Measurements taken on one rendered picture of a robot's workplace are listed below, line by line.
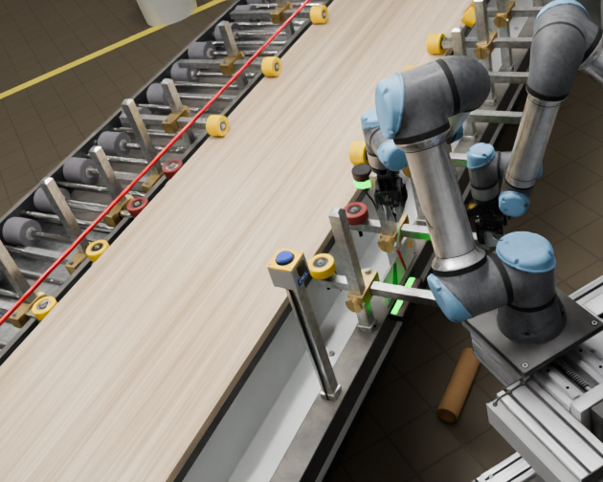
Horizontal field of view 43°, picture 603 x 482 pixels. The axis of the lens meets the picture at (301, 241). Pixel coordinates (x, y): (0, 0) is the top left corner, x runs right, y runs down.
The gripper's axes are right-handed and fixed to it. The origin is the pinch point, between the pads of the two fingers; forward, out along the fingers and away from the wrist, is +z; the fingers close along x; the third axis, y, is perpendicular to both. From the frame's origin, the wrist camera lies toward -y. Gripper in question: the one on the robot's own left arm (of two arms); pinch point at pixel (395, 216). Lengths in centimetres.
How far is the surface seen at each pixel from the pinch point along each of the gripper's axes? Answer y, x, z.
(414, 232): -11.2, 3.2, 15.3
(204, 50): -172, -103, 12
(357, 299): 15.5, -13.1, 16.4
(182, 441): 64, -54, 14
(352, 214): -17.0, -15.7, 10.0
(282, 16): -169, -59, 1
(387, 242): -6.8, -5.1, 14.4
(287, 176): -44, -41, 10
